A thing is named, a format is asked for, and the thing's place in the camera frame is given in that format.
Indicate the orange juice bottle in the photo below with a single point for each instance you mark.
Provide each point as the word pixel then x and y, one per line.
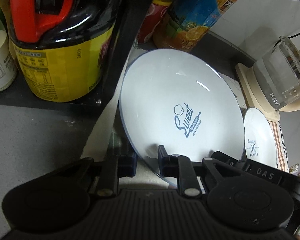
pixel 187 21

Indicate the black metal spice rack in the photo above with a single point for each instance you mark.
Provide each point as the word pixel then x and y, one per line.
pixel 129 17

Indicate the soy sauce bottle red handle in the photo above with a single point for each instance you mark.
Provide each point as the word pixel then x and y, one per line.
pixel 61 44

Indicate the small white Bakery plate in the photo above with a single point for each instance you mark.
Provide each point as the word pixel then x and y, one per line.
pixel 259 141

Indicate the large white Sweet Bakery plate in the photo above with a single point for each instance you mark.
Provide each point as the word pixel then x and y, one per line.
pixel 175 99

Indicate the red soda can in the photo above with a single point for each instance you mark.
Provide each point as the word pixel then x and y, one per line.
pixel 153 17

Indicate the glass electric kettle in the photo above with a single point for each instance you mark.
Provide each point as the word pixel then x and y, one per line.
pixel 278 75

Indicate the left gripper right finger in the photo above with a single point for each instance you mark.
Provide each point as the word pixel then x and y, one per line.
pixel 181 168

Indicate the patterned white table cloth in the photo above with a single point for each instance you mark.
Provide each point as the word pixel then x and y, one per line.
pixel 108 136

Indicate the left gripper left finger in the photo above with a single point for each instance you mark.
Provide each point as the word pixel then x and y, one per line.
pixel 127 164

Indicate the cream kettle base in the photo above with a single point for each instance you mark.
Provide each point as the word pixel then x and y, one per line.
pixel 255 97

